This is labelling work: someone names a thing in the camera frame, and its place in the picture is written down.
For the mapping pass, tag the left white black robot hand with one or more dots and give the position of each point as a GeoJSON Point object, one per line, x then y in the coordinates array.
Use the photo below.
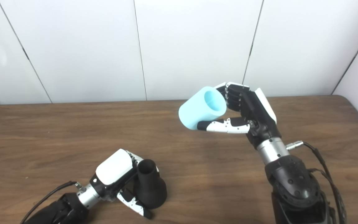
{"type": "Point", "coordinates": [115, 166]}

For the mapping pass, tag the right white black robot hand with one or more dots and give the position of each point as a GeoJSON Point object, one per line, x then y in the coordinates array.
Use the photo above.
{"type": "Point", "coordinates": [258, 115]}

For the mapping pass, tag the black flared nozzle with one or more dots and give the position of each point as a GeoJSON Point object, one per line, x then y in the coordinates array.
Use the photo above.
{"type": "Point", "coordinates": [151, 189]}

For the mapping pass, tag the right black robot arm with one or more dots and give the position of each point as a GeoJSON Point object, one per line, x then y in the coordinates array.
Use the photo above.
{"type": "Point", "coordinates": [294, 186]}

